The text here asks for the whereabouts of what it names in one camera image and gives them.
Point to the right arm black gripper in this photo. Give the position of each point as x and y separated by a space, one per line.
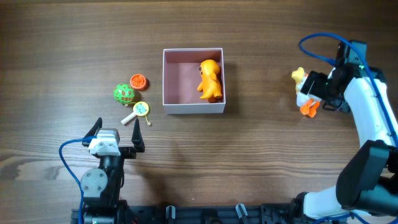
315 90

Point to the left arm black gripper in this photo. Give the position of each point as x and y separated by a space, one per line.
128 150

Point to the white duck toy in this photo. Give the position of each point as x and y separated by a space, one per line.
308 104

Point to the yellow wooden rattle drum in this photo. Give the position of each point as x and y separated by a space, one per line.
140 109

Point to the green patterned ball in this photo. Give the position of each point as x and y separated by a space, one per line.
123 93

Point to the orange round cap toy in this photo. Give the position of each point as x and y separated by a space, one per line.
138 82

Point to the orange dinosaur toy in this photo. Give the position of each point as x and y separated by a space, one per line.
210 86

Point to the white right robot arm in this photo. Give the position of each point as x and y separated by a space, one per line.
368 183

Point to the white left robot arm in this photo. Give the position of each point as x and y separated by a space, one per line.
101 186

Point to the white cardboard box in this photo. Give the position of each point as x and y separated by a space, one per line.
181 77

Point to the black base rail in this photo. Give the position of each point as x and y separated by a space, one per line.
266 213

